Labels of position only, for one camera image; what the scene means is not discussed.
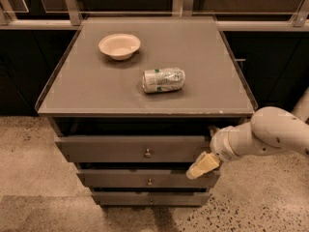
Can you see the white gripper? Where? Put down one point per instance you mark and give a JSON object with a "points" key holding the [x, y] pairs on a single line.
{"points": [[221, 144]]}

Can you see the grey top drawer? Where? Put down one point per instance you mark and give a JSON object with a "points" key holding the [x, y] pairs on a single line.
{"points": [[132, 148]]}

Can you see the grey drawer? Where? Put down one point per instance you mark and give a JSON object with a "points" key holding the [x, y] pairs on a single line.
{"points": [[150, 198], [143, 178], [132, 148]]}

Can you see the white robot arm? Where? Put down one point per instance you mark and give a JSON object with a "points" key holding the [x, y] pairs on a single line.
{"points": [[270, 131]]}

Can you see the grey drawer cabinet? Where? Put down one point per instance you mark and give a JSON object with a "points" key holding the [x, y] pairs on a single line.
{"points": [[89, 93]]}

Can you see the grey bottom drawer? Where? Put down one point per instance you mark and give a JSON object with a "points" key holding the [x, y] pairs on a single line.
{"points": [[150, 198]]}

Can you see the grey middle drawer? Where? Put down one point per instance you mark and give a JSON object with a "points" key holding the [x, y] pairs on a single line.
{"points": [[143, 178]]}

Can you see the crushed silver green can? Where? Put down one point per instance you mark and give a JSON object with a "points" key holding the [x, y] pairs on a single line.
{"points": [[163, 80]]}

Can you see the beige paper bowl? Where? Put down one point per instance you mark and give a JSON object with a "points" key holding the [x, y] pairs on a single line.
{"points": [[119, 46]]}

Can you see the glass railing with metal posts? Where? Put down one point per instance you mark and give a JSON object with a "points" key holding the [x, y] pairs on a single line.
{"points": [[230, 14]]}

